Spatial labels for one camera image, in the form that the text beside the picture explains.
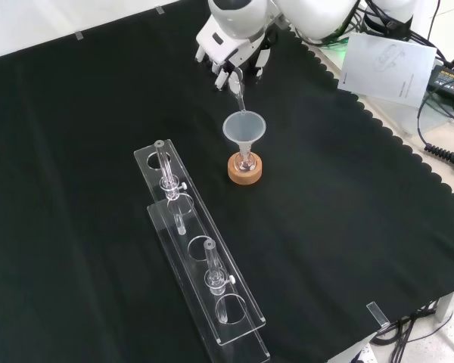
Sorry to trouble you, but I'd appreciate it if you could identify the translucent plastic funnel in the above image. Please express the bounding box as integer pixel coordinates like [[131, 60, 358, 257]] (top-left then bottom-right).
[[222, 110, 267, 162]]

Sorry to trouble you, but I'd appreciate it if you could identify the black adapter cable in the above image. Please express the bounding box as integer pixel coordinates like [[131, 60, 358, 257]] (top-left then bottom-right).
[[416, 88, 454, 149]]

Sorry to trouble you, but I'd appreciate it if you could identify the black power plug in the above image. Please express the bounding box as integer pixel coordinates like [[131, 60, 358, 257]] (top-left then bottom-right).
[[423, 143, 454, 175]]

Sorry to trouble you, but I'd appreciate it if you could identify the small glass round-bottom flask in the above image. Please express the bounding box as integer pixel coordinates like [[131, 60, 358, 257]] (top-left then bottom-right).
[[235, 145, 257, 174]]

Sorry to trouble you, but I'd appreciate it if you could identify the white power strip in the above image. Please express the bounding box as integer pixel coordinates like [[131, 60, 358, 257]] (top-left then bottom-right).
[[346, 340, 378, 363]]

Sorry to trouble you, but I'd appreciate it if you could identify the black power adapter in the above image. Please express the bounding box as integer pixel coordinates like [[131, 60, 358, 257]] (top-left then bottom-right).
[[425, 63, 454, 101]]

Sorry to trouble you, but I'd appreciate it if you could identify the clear tape strip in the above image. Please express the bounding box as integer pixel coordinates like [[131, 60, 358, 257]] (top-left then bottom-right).
[[365, 301, 390, 328]]

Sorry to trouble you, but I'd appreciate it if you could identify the cork ring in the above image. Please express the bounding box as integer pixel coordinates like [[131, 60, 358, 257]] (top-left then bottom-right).
[[226, 150, 263, 186]]

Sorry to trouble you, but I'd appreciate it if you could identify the black cloth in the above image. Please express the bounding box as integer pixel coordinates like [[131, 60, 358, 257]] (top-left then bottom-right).
[[0, 0, 454, 363]]

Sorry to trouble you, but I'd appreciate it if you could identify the white table leg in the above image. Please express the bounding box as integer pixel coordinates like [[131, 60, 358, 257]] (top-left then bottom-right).
[[434, 286, 454, 323]]

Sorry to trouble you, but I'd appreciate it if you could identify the pale printed board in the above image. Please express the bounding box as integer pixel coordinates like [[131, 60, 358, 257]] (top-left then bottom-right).
[[337, 31, 438, 110]]

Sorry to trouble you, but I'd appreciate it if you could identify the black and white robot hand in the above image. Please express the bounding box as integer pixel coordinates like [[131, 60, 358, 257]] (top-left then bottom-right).
[[194, 17, 278, 92]]

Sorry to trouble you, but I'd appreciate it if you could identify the clear acrylic funnel stand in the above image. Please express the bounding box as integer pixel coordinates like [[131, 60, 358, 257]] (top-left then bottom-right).
[[132, 138, 272, 363]]

